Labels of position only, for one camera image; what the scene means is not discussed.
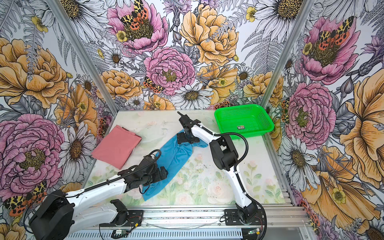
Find blue t shirt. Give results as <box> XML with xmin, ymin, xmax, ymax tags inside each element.
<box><xmin>143</xmin><ymin>135</ymin><xmax>208</xmax><ymax>201</ymax></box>

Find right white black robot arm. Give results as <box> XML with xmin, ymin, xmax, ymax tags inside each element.
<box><xmin>177</xmin><ymin>112</ymin><xmax>259</xmax><ymax>224</ymax></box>

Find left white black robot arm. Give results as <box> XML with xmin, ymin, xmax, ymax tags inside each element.
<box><xmin>29</xmin><ymin>155</ymin><xmax>168</xmax><ymax>240</ymax></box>

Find folded red t shirt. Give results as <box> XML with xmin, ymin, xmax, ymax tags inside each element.
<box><xmin>92</xmin><ymin>125</ymin><xmax>142</xmax><ymax>170</ymax></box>

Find green plastic basket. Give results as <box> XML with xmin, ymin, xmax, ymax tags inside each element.
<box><xmin>214</xmin><ymin>104</ymin><xmax>275</xmax><ymax>138</ymax></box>

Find small green circuit board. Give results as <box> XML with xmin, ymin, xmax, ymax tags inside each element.
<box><xmin>248</xmin><ymin>228</ymin><xmax>261</xmax><ymax>235</ymax></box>

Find left black corrugated cable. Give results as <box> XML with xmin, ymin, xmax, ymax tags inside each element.
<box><xmin>22</xmin><ymin>149</ymin><xmax>162</xmax><ymax>235</ymax></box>

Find black corrugated cable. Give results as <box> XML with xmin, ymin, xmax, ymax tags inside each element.
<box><xmin>176</xmin><ymin>111</ymin><xmax>268</xmax><ymax>240</ymax></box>
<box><xmin>22</xmin><ymin>149</ymin><xmax>162</xmax><ymax>235</ymax></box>

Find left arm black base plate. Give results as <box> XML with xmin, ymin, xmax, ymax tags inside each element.
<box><xmin>101</xmin><ymin>210</ymin><xmax>144</xmax><ymax>228</ymax></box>

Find right black corrugated cable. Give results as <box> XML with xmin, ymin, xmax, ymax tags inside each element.
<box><xmin>176</xmin><ymin>111</ymin><xmax>268</xmax><ymax>240</ymax></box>

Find white slotted cable duct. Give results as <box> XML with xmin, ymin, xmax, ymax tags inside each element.
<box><xmin>66</xmin><ymin>229</ymin><xmax>243</xmax><ymax>240</ymax></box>

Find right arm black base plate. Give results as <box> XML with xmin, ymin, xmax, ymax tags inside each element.
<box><xmin>224</xmin><ymin>209</ymin><xmax>266</xmax><ymax>226</ymax></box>

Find aluminium front rail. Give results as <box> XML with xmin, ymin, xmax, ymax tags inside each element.
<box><xmin>68</xmin><ymin>206</ymin><xmax>313</xmax><ymax>230</ymax></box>

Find left aluminium corner post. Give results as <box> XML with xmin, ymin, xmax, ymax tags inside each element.
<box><xmin>47</xmin><ymin>1</ymin><xmax>119</xmax><ymax>116</ymax></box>

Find aluminium corner post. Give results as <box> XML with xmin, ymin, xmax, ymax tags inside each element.
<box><xmin>47</xmin><ymin>1</ymin><xmax>119</xmax><ymax>116</ymax></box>
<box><xmin>261</xmin><ymin>0</ymin><xmax>315</xmax><ymax>108</ymax></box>

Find right aluminium corner post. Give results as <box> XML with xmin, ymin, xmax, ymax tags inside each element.
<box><xmin>261</xmin><ymin>0</ymin><xmax>315</xmax><ymax>108</ymax></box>

